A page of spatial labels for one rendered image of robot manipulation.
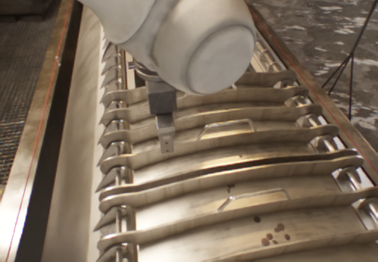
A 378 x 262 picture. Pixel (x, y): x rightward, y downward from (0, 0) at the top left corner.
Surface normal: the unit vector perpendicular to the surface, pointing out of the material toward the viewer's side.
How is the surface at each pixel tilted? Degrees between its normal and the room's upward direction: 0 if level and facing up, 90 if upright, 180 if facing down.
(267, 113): 90
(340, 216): 14
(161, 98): 90
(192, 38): 53
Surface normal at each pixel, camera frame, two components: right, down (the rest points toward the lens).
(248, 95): 0.18, 0.69
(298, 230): 0.10, -0.72
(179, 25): -0.28, 0.04
